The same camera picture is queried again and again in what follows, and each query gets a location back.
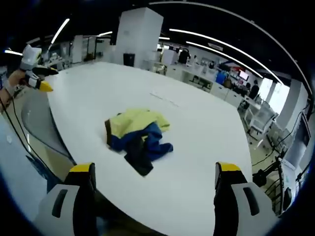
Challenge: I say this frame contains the person's blue jeans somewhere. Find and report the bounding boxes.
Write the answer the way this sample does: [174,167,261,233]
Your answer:
[26,154,64,190]

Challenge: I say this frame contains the white square pillar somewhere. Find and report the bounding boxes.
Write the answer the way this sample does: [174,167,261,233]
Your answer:
[115,6,164,72]

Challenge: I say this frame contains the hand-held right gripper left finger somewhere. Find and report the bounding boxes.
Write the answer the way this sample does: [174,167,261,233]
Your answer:
[34,162,98,236]

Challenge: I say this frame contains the white office chair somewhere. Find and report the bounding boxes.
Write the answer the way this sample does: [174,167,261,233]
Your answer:
[247,100,279,138]

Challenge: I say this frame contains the short ceiling light strip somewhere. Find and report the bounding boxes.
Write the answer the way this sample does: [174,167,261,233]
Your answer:
[50,18,71,45]

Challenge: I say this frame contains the blue container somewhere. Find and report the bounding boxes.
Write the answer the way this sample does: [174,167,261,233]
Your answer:
[216,71,227,86]

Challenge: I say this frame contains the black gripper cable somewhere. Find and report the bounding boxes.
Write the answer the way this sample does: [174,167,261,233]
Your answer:
[0,97,40,160]

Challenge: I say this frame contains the yellow blue grey garment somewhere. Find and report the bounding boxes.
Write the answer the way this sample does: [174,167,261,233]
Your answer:
[104,108,174,177]

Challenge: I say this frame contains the black bin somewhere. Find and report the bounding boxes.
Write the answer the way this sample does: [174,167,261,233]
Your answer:
[123,53,136,67]

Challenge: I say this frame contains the white cabinet row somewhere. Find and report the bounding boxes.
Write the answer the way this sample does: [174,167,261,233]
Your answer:
[147,59,247,106]

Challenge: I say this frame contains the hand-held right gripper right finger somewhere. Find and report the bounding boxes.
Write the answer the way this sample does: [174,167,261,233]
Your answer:
[213,161,280,236]

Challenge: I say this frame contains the long ceiling light strip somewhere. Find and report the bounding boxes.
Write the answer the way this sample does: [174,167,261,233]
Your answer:
[169,28,283,84]
[186,41,264,79]

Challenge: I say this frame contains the black floor bag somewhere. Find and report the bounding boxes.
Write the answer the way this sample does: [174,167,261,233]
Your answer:
[252,169,268,187]

